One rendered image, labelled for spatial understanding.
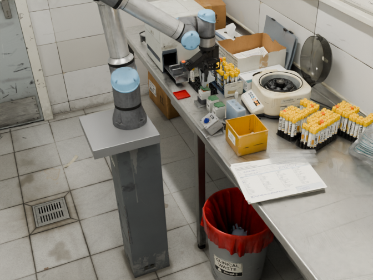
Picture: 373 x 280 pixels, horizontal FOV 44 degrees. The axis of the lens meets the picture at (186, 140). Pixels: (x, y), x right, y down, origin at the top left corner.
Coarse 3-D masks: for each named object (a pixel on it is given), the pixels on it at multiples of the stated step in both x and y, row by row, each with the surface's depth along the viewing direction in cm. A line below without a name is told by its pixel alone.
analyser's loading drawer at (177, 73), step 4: (164, 64) 249; (168, 64) 249; (172, 64) 249; (176, 64) 242; (168, 68) 246; (172, 68) 242; (176, 68) 243; (180, 68) 239; (172, 72) 239; (176, 72) 239; (180, 72) 240; (172, 76) 239; (176, 76) 234; (180, 76) 235; (184, 76) 236; (176, 80) 235; (180, 80) 236; (184, 80) 237
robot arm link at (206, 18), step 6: (198, 12) 197; (204, 12) 196; (210, 12) 196; (198, 18) 197; (204, 18) 195; (210, 18) 196; (198, 24) 196; (204, 24) 197; (210, 24) 197; (198, 30) 198; (204, 30) 198; (210, 30) 199; (204, 36) 200; (210, 36) 200
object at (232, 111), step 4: (232, 100) 205; (228, 104) 204; (232, 104) 202; (236, 104) 202; (240, 104) 202; (228, 108) 205; (232, 108) 202; (236, 108) 200; (240, 108) 200; (244, 108) 199; (228, 112) 206; (232, 112) 203; (236, 112) 199; (240, 112) 199; (244, 112) 200; (228, 116) 207; (232, 116) 204; (236, 116) 200; (240, 116) 200; (224, 120) 209
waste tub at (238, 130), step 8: (232, 120) 193; (240, 120) 195; (248, 120) 196; (256, 120) 194; (232, 128) 187; (240, 128) 197; (248, 128) 199; (256, 128) 196; (264, 128) 188; (232, 136) 189; (240, 136) 183; (248, 136) 184; (256, 136) 185; (264, 136) 187; (232, 144) 191; (240, 144) 185; (248, 144) 186; (256, 144) 188; (264, 144) 189; (240, 152) 187; (248, 152) 189
